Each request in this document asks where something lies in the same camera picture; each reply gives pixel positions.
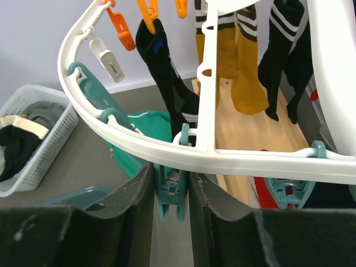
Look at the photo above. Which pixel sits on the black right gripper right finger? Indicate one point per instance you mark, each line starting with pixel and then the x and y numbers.
pixel 227 232

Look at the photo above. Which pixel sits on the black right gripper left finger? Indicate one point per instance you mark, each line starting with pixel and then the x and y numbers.
pixel 114 231

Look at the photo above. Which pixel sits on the red christmas sock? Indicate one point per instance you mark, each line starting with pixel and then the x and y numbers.
pixel 259 196

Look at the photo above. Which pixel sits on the white round sock hanger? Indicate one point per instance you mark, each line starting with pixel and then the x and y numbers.
pixel 332 30

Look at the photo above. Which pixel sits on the blue translucent plastic tub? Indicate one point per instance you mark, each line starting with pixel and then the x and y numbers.
pixel 81 198

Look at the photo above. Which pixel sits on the teal clothes clip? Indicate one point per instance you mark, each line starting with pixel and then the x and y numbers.
pixel 100 98
pixel 289 194
pixel 171 192

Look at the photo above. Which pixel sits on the white plastic laundry basket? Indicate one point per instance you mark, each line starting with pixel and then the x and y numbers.
pixel 37 166

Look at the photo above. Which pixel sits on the green jacket with orange logo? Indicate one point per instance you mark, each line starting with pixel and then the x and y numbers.
pixel 154 124

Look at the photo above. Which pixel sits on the black sports sock blue accents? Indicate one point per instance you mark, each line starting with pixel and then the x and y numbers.
pixel 182 104

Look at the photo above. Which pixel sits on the clothes pile in basket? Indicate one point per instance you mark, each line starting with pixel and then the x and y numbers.
pixel 21 138

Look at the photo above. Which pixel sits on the mustard yellow sock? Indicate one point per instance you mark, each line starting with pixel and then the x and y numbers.
pixel 246 92
pixel 225 64

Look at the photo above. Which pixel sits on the white clothes clip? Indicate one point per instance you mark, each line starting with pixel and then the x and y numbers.
pixel 107 59

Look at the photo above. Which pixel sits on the orange clothes clip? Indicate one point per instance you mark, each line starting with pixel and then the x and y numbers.
pixel 121 27

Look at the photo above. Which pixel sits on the black white striped sock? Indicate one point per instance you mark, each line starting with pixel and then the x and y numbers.
pixel 284 21

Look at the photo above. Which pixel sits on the wooden rack base frame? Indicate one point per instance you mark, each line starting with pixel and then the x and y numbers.
pixel 238 131

